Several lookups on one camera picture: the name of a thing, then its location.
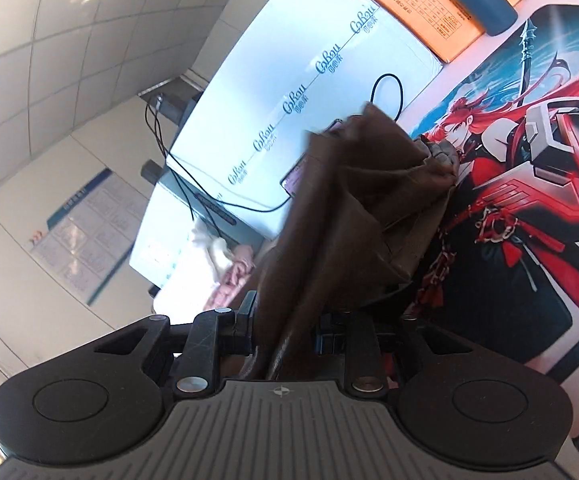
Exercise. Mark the light blue carton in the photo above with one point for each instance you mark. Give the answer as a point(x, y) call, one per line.
point(172, 242)
point(297, 67)

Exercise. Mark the anime desk mat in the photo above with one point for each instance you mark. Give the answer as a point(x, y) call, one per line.
point(504, 269)

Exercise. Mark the light blue carton left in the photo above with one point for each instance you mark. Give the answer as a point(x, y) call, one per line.
point(172, 242)

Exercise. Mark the wall notice board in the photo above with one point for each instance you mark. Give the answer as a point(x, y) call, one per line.
point(87, 239)

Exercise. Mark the smartphone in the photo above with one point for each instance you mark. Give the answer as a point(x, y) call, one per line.
point(302, 169)

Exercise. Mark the brown garment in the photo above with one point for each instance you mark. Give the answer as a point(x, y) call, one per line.
point(369, 203)

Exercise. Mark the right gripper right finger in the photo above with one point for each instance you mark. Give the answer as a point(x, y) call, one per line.
point(348, 353)

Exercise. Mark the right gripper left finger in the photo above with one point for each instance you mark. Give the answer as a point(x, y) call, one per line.
point(212, 335)

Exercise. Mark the light blue carton right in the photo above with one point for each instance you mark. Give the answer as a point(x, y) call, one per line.
point(297, 67)

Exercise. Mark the white garment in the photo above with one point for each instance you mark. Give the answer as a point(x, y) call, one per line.
point(214, 248)

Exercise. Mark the pink knitted garment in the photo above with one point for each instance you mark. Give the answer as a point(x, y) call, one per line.
point(233, 279)

